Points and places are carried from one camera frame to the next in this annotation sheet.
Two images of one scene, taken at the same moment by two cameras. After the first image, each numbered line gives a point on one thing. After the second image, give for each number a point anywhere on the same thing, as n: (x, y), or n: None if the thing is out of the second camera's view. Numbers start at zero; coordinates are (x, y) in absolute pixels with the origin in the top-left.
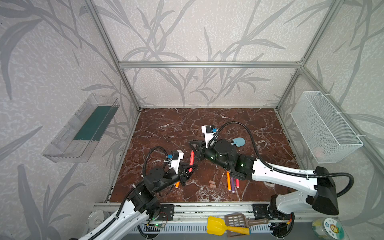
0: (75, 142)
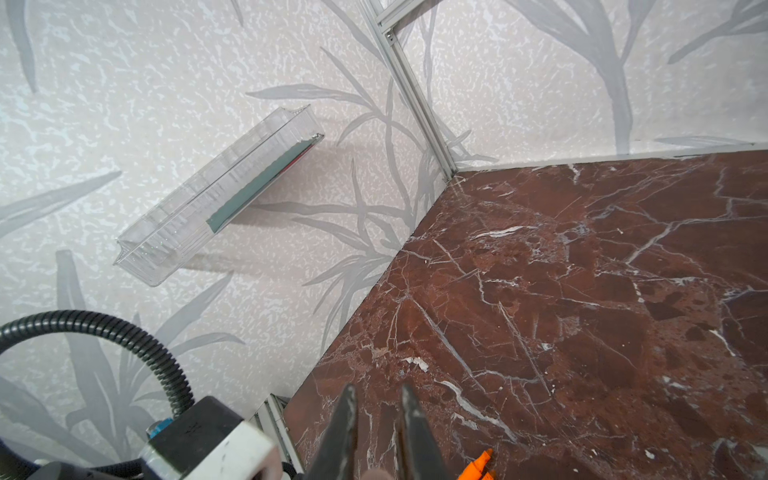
0: (155, 244)
